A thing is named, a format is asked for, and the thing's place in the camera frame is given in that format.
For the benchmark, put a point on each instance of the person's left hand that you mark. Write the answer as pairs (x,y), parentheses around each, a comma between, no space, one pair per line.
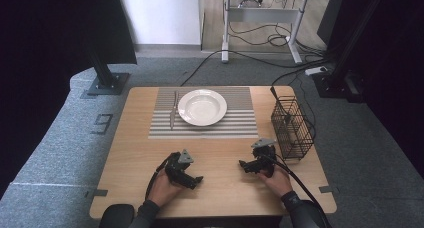
(163,191)

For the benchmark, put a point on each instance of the white deep plate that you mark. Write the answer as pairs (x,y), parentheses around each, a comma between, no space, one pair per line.
(202,108)

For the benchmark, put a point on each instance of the grey striped placemat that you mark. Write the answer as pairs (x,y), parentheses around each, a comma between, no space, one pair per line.
(233,124)

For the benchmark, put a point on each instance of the white power strip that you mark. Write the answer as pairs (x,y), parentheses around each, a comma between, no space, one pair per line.
(316,70)

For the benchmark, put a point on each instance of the grey tape floor marking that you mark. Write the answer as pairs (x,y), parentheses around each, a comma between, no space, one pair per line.
(101,124)

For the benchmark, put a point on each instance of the silver table knife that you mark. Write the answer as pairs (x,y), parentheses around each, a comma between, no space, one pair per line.
(173,113)

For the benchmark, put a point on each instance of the black curtain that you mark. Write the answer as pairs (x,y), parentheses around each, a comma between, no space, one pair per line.
(396,71)
(50,54)

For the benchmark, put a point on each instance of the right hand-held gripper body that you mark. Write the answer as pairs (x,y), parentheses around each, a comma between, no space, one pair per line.
(265,154)

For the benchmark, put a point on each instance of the white desk frame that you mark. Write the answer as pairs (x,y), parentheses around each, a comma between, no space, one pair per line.
(261,14)

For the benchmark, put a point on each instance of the person's right hand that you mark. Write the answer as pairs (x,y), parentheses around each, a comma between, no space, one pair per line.
(278,184)

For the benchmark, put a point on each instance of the person's knee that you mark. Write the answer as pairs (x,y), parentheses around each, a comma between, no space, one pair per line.
(116,216)

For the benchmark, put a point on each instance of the black metal stand with base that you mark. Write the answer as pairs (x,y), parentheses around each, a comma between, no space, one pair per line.
(106,78)

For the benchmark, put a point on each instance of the grey tape strip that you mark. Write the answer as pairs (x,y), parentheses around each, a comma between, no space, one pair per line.
(328,189)
(96,193)

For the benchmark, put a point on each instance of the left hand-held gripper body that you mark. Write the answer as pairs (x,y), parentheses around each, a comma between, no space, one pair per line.
(176,168)

